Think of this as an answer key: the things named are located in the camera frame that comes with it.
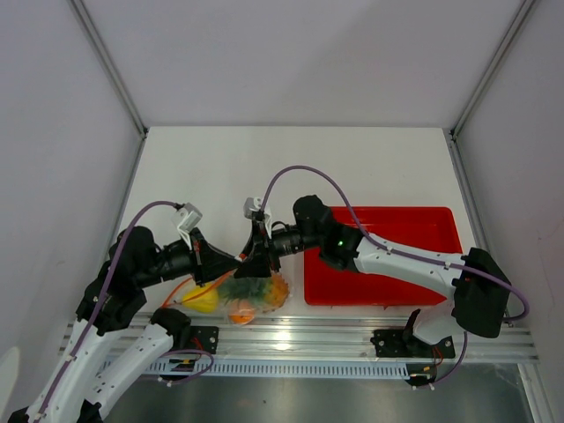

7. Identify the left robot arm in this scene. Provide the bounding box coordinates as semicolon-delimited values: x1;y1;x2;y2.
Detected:
9;226;240;422

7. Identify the red plastic tray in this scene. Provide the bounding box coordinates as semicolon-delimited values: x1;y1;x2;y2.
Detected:
303;206;463;307

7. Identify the purple cable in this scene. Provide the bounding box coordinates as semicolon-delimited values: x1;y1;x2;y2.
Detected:
30;200;180;419
259;166;530;321

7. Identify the white slotted cable duct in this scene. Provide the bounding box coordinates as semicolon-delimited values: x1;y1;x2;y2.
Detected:
121;356;413;380

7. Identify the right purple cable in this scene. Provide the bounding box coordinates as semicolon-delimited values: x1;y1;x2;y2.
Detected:
259;166;530;321

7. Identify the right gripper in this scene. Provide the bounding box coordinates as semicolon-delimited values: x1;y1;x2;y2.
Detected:
234;220;323;279

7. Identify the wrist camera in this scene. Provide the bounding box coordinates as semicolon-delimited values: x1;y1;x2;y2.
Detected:
172;203;203;244
243;197;271;219

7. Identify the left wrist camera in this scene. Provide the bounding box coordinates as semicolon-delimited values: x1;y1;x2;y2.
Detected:
172;203;203;244

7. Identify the toy pineapple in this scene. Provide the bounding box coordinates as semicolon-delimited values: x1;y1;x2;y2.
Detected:
218;273;290;312

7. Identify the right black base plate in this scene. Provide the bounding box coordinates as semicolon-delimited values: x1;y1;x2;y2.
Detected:
370;329;456;359

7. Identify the yellow toy lemon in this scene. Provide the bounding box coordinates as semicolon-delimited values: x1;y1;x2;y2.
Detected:
181;287;219;314

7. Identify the clear zip top bag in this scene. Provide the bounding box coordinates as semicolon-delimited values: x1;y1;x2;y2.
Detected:
161;271;291;326

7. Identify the right aluminium corner post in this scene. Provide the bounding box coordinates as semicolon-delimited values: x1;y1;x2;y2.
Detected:
449;0;541;138

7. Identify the toy orange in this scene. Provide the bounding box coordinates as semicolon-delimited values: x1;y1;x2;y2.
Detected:
228;308;256;325

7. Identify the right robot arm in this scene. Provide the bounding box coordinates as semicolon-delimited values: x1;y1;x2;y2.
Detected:
234;195;510;356

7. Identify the aluminium mounting rail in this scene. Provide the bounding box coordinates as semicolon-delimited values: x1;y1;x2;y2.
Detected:
192;315;539;364

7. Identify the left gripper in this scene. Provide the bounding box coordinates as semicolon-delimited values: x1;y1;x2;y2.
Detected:
137;226;241;287

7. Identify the left aluminium corner post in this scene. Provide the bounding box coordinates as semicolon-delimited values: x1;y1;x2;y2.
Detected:
67;0;148;139

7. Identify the aluminium corner post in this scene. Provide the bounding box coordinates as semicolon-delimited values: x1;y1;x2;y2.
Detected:
449;0;541;138
67;0;148;139

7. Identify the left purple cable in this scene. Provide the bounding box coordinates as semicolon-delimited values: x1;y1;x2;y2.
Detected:
30;200;180;419

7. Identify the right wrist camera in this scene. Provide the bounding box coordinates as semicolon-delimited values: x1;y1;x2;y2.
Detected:
243;197;271;219

